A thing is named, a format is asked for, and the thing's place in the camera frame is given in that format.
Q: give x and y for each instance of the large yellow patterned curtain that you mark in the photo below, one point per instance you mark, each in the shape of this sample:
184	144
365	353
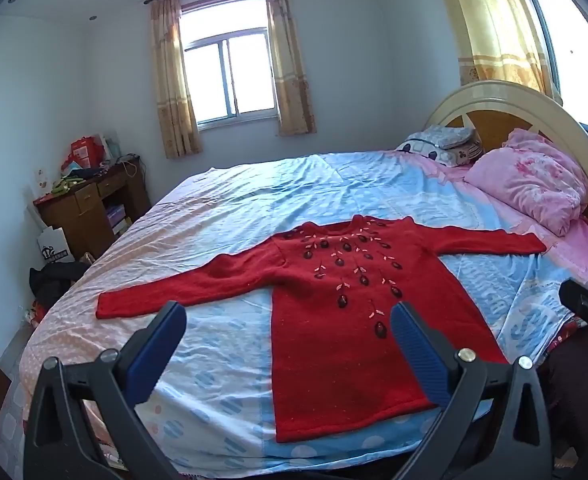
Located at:
499	25

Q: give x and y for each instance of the grey blue patterned pillow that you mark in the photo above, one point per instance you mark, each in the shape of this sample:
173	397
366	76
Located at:
446	135

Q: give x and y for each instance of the red gift bag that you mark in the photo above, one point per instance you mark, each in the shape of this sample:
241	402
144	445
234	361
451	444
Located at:
84	152

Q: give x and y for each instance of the red embroidered knit sweater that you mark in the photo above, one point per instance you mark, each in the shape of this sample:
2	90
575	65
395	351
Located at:
334	340

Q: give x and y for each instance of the large bedside window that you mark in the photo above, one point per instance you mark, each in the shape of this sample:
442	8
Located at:
574	50

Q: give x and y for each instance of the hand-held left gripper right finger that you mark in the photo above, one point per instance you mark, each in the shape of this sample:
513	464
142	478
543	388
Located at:
416	347

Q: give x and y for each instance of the white pillow with black spots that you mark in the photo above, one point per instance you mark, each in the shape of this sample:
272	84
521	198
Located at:
424	151

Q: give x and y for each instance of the boxes under desk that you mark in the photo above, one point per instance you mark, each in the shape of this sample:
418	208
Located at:
117	217

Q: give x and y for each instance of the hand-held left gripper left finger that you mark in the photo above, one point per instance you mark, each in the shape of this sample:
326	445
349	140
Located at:
161	347

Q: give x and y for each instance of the pink floral quilt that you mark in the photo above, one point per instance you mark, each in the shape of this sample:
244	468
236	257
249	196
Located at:
529	180

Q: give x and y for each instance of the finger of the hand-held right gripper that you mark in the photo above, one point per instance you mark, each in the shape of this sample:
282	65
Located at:
586	307

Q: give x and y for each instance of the white paper bag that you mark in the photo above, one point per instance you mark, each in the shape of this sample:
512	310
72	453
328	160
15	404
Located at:
54	246

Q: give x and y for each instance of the bed with blue pink sheet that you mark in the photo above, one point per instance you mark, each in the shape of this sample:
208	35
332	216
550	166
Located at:
223	200

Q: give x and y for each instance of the beige patterned curtain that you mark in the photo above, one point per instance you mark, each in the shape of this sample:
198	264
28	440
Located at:
173	85
289	60

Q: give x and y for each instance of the dark cloth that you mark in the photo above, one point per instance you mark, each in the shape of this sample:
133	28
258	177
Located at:
574	400

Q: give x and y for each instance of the cream wooden headboard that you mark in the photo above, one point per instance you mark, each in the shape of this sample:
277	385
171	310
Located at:
489	97

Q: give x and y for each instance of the black bag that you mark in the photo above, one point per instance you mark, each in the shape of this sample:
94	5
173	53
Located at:
56	282

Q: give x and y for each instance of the green items on desk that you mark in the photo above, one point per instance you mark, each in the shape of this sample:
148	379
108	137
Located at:
67	184

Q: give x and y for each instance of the sliding glass window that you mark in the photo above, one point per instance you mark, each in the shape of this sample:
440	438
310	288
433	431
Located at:
228	65

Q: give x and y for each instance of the beige patterned pillow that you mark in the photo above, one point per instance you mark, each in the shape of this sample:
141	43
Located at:
469	152

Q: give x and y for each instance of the brown wooden desk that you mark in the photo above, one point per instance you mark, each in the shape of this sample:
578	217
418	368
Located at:
81	210

